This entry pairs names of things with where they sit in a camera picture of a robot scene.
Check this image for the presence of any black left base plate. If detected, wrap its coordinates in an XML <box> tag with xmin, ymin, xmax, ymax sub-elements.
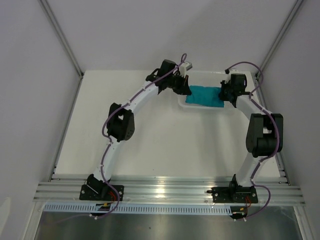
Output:
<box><xmin>79</xmin><ymin>174</ymin><xmax>125</xmax><ymax>202</ymax></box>

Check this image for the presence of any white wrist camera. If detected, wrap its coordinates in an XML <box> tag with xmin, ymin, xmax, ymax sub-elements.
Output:
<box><xmin>224</xmin><ymin>68</ymin><xmax>232</xmax><ymax>84</ymax></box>
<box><xmin>178</xmin><ymin>61</ymin><xmax>193</xmax><ymax>77</ymax></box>

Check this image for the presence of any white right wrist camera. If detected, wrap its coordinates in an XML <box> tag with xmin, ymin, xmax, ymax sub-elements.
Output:
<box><xmin>224</xmin><ymin>68</ymin><xmax>232</xmax><ymax>84</ymax></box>

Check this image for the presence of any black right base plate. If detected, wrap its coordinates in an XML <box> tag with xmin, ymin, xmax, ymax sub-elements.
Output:
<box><xmin>206</xmin><ymin>186</ymin><xmax>258</xmax><ymax>204</ymax></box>

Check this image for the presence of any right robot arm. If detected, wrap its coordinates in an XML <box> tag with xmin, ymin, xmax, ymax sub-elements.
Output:
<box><xmin>218</xmin><ymin>71</ymin><xmax>284</xmax><ymax>202</ymax></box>

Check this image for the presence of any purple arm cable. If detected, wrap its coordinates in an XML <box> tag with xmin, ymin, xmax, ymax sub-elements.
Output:
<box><xmin>101</xmin><ymin>52</ymin><xmax>188</xmax><ymax>222</ymax></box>
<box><xmin>224</xmin><ymin>60</ymin><xmax>280</xmax><ymax>222</ymax></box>

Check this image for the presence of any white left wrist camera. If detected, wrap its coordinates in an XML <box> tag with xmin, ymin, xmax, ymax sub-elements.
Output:
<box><xmin>178</xmin><ymin>61</ymin><xmax>193</xmax><ymax>77</ymax></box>

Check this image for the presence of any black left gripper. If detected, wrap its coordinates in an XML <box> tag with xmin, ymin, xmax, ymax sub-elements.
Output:
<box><xmin>167</xmin><ymin>73</ymin><xmax>191</xmax><ymax>96</ymax></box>

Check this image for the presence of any teal t shirt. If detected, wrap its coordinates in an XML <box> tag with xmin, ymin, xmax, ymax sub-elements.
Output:
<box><xmin>185</xmin><ymin>85</ymin><xmax>225</xmax><ymax>108</ymax></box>

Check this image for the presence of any aluminium frame post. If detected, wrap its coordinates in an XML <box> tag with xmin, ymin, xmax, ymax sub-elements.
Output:
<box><xmin>260</xmin><ymin>0</ymin><xmax>307</xmax><ymax>71</ymax></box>
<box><xmin>37</xmin><ymin>0</ymin><xmax>84</xmax><ymax>79</ymax></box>

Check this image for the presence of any left aluminium frame post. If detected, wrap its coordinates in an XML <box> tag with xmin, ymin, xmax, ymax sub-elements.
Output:
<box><xmin>37</xmin><ymin>0</ymin><xmax>84</xmax><ymax>79</ymax></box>

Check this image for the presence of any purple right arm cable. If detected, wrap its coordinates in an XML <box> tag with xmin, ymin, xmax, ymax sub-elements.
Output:
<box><xmin>224</xmin><ymin>60</ymin><xmax>280</xmax><ymax>222</ymax></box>

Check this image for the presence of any white perforated plastic basket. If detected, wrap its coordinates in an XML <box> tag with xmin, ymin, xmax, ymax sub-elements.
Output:
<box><xmin>176</xmin><ymin>70</ymin><xmax>252</xmax><ymax>113</ymax></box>

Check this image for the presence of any aluminium rail beam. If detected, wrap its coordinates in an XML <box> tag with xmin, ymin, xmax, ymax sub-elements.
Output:
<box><xmin>33</xmin><ymin>174</ymin><xmax>306</xmax><ymax>206</ymax></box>

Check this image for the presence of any white slotted cable duct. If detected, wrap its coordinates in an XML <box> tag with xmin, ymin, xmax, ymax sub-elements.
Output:
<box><xmin>43</xmin><ymin>202</ymin><xmax>232</xmax><ymax>216</ymax></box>

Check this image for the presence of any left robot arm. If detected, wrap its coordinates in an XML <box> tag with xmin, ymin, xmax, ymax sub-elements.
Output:
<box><xmin>86</xmin><ymin>53</ymin><xmax>192</xmax><ymax>200</ymax></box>

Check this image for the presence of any right aluminium frame post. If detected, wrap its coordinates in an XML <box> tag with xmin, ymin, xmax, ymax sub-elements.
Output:
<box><xmin>260</xmin><ymin>0</ymin><xmax>307</xmax><ymax>71</ymax></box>

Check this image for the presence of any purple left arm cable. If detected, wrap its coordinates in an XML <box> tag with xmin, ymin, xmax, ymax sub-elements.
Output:
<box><xmin>101</xmin><ymin>52</ymin><xmax>188</xmax><ymax>222</ymax></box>

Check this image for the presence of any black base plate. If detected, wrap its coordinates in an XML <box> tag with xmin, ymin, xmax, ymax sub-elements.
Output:
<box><xmin>206</xmin><ymin>186</ymin><xmax>258</xmax><ymax>204</ymax></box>
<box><xmin>79</xmin><ymin>174</ymin><xmax>125</xmax><ymax>202</ymax></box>

